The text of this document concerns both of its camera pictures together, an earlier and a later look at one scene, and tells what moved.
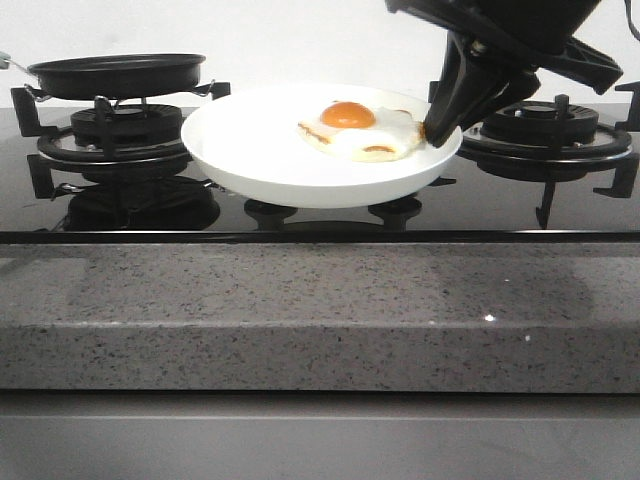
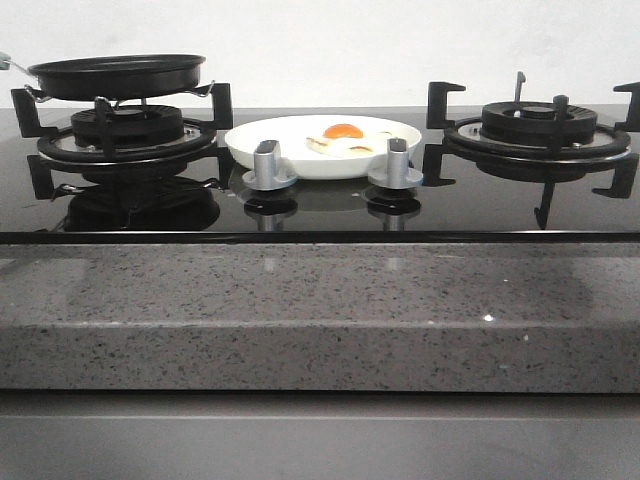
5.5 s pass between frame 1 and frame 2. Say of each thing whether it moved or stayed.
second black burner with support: stayed
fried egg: moved
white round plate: moved
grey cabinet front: stayed
